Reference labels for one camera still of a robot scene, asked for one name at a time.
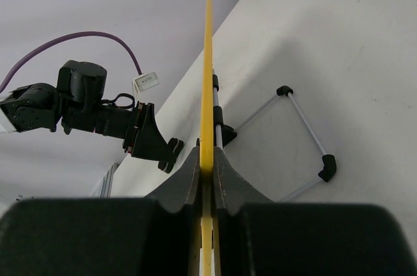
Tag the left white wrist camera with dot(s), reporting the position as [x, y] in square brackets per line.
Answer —
[144, 82]

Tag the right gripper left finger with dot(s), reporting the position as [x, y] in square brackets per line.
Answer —
[176, 233]

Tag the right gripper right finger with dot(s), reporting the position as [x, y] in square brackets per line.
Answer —
[243, 223]

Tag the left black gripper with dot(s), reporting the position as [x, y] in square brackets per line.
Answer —
[140, 134]

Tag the metal whiteboard easel stand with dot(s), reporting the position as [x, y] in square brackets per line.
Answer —
[279, 144]

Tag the yellow framed small whiteboard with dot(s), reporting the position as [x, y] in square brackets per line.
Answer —
[206, 153]

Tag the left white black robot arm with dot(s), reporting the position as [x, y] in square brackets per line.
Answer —
[76, 103]

